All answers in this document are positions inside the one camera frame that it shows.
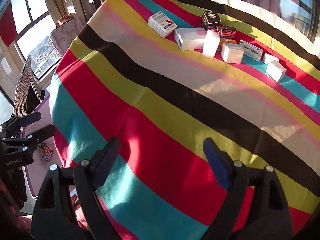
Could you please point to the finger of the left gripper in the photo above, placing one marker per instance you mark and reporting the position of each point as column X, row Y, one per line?
column 13, row 125
column 29, row 143

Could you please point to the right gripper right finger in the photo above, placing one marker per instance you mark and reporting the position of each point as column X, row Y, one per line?
column 255, row 206

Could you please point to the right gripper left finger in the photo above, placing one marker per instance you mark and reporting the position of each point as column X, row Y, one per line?
column 53, row 216

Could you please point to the red blue small box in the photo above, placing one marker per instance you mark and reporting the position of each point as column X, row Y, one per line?
column 47, row 151

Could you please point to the small white box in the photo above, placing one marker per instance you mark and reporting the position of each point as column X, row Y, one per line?
column 267, row 58

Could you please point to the white barcode text box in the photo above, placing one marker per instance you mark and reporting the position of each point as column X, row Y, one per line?
column 251, row 51

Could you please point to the white cube box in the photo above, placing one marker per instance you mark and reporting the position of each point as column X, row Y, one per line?
column 232, row 53

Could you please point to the white blue medicine box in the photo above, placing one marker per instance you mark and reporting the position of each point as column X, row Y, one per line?
column 161, row 24

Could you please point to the orange white box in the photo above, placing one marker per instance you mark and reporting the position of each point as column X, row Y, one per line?
column 225, row 40

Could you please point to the tall white box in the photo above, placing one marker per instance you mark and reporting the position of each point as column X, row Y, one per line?
column 211, row 43

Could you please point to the long white pink box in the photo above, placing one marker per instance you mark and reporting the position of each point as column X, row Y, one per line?
column 190, row 38

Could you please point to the black printed box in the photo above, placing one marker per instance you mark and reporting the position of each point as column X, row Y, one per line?
column 210, row 19

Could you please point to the purple white storage box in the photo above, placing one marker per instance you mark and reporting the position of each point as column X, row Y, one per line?
column 36, row 172

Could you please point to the pink quilted clothing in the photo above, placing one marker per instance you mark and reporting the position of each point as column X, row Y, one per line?
column 13, row 227

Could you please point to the white wicker chair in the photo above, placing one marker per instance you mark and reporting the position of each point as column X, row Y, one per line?
column 27, row 78

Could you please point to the red hanging cloth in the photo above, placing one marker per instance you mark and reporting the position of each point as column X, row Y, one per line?
column 7, row 26

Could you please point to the floral cloth covered table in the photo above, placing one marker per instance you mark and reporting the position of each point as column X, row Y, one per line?
column 63, row 36

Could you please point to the red bundle on table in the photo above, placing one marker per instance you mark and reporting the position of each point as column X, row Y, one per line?
column 64, row 19

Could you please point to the striped colourful blanket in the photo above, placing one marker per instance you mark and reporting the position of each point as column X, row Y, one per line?
column 120, row 79

